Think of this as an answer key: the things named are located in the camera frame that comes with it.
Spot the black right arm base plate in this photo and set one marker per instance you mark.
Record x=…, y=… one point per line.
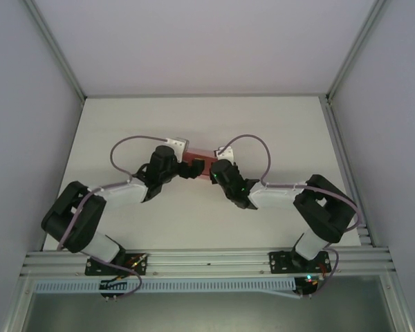
x=280, y=263

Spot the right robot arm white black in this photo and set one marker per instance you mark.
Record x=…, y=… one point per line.
x=273, y=197

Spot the pink paper box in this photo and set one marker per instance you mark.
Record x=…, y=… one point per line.
x=198, y=152

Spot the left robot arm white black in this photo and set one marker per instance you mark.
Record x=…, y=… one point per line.
x=124, y=195

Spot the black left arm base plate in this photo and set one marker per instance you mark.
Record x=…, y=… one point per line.
x=97, y=268

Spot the aluminium side rail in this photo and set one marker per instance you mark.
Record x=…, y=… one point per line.
x=339, y=145

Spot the aluminium frame post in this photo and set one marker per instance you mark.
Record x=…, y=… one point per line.
x=55, y=48
x=358, y=48

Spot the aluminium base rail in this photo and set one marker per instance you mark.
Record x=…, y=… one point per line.
x=207, y=262

